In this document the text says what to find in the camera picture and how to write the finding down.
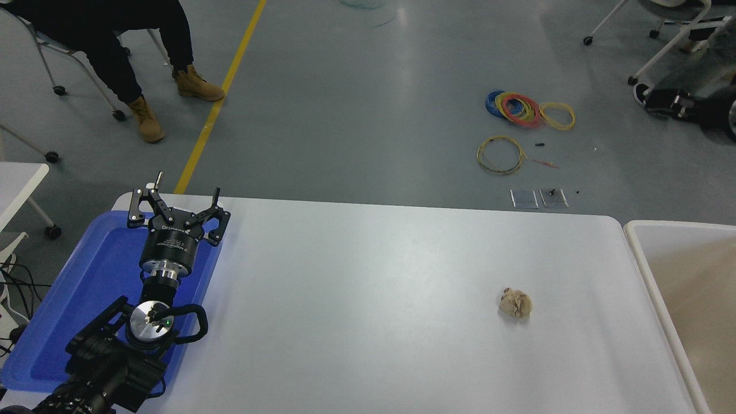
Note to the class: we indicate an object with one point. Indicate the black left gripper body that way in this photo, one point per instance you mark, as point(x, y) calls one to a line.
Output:
point(169, 244)

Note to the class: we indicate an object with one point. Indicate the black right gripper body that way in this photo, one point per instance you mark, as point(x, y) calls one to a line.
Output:
point(714, 112)

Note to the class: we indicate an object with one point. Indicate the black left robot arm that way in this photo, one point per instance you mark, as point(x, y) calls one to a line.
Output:
point(103, 368)

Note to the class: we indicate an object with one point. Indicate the clear plastic plate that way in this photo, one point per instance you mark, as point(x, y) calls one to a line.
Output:
point(524, 199)
point(554, 199)

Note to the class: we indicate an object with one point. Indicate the standing person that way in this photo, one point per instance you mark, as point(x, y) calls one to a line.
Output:
point(641, 95)

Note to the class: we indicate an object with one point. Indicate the white-legged wheeled chair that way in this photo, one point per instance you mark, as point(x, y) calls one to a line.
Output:
point(673, 43)

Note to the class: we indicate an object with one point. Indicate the blue plastic tray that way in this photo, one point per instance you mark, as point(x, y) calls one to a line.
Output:
point(86, 287)

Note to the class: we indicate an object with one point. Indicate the grey caster leg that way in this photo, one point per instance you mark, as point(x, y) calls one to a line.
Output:
point(34, 148)

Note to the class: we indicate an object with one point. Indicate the white side table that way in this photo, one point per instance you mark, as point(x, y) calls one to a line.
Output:
point(17, 184)

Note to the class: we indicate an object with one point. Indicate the grey wheeled chair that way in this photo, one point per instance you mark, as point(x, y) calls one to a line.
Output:
point(86, 66)

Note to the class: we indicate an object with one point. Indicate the seated person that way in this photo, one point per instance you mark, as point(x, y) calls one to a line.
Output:
point(103, 52)

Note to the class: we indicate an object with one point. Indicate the large pale bin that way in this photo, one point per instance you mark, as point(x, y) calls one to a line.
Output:
point(701, 310)

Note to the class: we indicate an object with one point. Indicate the crumpled tan paper ball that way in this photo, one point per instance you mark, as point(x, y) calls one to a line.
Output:
point(516, 303)

